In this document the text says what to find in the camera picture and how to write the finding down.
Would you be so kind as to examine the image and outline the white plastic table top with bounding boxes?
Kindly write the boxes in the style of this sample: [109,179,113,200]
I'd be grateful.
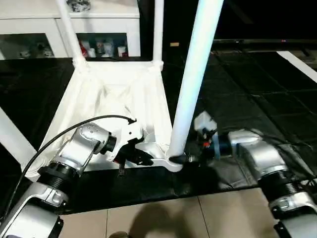
[25,59,189,181]

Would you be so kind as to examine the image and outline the black work mat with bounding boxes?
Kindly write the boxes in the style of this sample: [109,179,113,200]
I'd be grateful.
[0,49,317,216]

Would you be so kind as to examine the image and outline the white flat strip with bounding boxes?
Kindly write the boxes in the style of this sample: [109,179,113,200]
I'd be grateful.
[277,51,317,83]

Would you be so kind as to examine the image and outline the black box with label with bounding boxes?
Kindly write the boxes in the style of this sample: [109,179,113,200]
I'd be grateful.
[138,0,216,62]

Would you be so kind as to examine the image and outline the dark crumpled bundle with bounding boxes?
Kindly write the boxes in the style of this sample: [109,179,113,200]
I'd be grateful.
[67,0,92,12]

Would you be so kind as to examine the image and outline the white glass door cabinet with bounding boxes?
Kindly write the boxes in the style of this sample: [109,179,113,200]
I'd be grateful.
[0,0,142,60]

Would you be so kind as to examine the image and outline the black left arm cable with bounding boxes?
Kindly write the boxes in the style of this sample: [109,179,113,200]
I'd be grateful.
[0,115,137,219]

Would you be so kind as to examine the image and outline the black long rail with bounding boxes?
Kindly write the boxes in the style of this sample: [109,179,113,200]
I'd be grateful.
[212,38,317,46]

